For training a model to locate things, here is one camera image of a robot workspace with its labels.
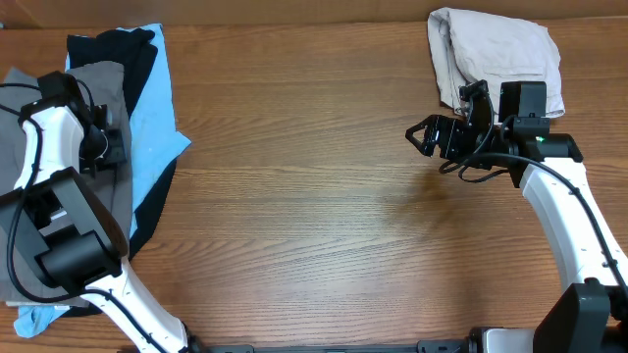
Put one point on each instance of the black garment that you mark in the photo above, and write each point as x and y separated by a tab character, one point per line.
155	142

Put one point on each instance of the grey shorts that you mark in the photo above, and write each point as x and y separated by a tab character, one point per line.
112	187

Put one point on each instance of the light blue shirt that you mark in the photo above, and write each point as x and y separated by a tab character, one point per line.
31	321

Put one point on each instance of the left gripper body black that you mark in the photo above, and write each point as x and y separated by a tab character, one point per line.
101	149

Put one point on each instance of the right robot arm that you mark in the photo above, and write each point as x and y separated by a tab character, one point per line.
514	138

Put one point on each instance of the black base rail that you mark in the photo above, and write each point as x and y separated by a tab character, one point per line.
338	348

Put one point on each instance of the beige folded trousers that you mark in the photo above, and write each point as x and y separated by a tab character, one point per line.
468	46

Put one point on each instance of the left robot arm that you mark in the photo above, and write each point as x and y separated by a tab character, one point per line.
62	242

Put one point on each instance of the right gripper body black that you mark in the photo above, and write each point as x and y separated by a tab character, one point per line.
461	143

